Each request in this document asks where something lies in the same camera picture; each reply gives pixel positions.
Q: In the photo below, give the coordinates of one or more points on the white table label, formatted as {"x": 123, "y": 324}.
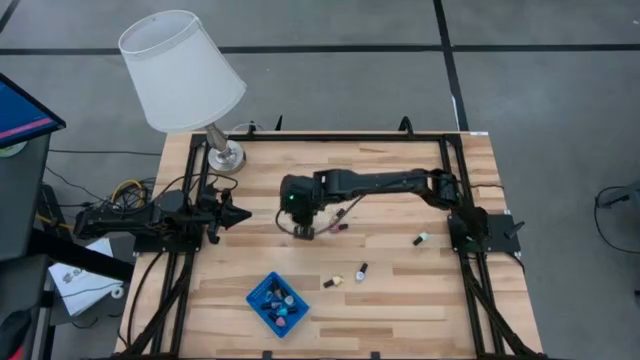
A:
{"x": 478, "y": 133}

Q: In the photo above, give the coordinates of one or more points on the white tape roll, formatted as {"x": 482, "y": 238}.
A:
{"x": 112, "y": 292}

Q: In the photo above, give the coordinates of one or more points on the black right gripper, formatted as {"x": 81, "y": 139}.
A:
{"x": 304, "y": 232}

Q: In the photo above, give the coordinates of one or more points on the teal blue nail polish bottle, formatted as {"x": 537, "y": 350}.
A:
{"x": 283, "y": 312}

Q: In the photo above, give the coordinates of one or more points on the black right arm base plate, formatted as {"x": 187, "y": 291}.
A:
{"x": 500, "y": 235}

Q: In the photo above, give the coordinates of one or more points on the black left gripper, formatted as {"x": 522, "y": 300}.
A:
{"x": 212, "y": 215}

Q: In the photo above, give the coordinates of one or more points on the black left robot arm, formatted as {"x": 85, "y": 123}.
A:
{"x": 125, "y": 220}

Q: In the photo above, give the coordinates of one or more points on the table lamp with white shade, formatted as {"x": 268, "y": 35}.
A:
{"x": 175, "y": 75}

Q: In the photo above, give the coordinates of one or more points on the green round disc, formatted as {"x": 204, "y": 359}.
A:
{"x": 10, "y": 151}

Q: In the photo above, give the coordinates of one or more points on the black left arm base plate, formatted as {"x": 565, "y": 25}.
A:
{"x": 165, "y": 246}

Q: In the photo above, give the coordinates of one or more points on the white paper sheets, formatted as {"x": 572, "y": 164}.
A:
{"x": 80, "y": 290}

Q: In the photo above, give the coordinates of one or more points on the black side table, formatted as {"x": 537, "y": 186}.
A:
{"x": 75, "y": 255}

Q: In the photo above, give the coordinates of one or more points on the black computer mouse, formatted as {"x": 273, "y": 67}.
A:
{"x": 12, "y": 330}

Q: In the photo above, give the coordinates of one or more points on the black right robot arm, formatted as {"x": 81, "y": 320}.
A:
{"x": 380, "y": 182}

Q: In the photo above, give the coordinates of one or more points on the clear nail polish black cap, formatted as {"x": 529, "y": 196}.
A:
{"x": 360, "y": 274}

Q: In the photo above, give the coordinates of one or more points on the black aluminium table frame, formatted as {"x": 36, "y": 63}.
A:
{"x": 325, "y": 137}

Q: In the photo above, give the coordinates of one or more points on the pale nail polish dark cap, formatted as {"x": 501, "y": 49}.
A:
{"x": 289, "y": 300}

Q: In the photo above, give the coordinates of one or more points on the grey nail polish bottle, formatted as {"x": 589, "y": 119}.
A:
{"x": 340, "y": 214}

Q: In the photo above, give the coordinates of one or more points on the black cabinet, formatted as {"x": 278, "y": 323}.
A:
{"x": 20, "y": 200}

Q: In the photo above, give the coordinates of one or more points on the blue plastic slotted basket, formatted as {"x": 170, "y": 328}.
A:
{"x": 260, "y": 300}

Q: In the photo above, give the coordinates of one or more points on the monitor with blue screen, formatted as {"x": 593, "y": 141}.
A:
{"x": 20, "y": 115}

